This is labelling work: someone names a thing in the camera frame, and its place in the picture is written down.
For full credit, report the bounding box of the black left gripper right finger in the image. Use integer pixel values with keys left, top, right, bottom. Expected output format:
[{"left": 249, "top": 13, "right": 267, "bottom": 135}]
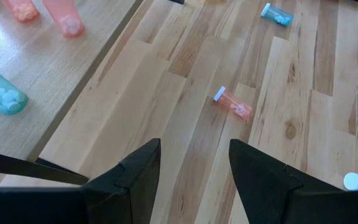
[{"left": 229, "top": 139, "right": 303, "bottom": 224}]

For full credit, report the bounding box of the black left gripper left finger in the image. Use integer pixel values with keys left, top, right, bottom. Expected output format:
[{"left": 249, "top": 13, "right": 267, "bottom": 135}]
[{"left": 81, "top": 138, "right": 162, "bottom": 224}]

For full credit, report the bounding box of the pink medicine bottle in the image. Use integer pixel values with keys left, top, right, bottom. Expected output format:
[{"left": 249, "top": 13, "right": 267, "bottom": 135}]
[
  {"left": 41, "top": 0, "right": 86, "bottom": 39},
  {"left": 213, "top": 86, "right": 254, "bottom": 120},
  {"left": 1, "top": 0, "right": 40, "bottom": 23}
]

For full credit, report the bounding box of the blue medicine bottle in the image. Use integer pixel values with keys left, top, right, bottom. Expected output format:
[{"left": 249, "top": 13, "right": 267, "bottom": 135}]
[{"left": 260, "top": 2, "right": 294, "bottom": 28}]

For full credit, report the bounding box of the wooden shelf with black legs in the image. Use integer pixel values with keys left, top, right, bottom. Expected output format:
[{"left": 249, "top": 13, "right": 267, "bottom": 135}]
[{"left": 0, "top": 0, "right": 186, "bottom": 187}]

